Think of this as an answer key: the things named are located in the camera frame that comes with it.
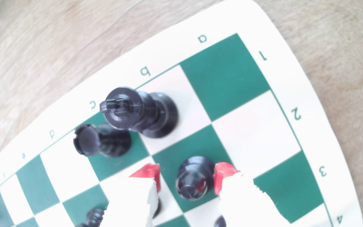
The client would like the black king chess piece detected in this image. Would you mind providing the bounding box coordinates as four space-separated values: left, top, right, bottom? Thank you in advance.
100 86 179 139

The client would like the green and white chess mat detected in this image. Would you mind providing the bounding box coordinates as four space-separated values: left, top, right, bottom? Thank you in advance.
0 0 363 227

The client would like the black rook chess piece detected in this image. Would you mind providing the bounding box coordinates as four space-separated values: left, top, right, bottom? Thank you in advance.
73 123 132 158

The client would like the black bishop chess piece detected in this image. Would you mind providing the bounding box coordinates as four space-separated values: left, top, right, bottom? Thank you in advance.
175 156 217 201

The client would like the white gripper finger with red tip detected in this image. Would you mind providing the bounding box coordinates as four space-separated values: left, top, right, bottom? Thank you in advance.
214 162 292 227
100 163 162 227

